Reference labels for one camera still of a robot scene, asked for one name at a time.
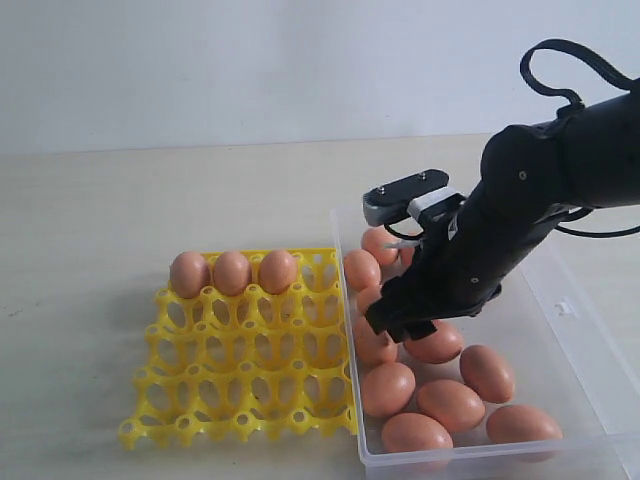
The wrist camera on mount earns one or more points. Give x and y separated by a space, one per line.
426 197

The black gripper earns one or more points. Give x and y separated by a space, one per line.
460 267

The yellow plastic egg tray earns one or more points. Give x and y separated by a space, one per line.
227 368

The brown egg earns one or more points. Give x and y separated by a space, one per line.
387 389
277 271
444 345
361 269
406 253
381 245
454 405
366 297
373 349
517 423
410 432
231 273
188 274
486 372

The clear plastic container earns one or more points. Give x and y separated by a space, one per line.
565 363

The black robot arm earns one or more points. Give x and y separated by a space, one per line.
532 177

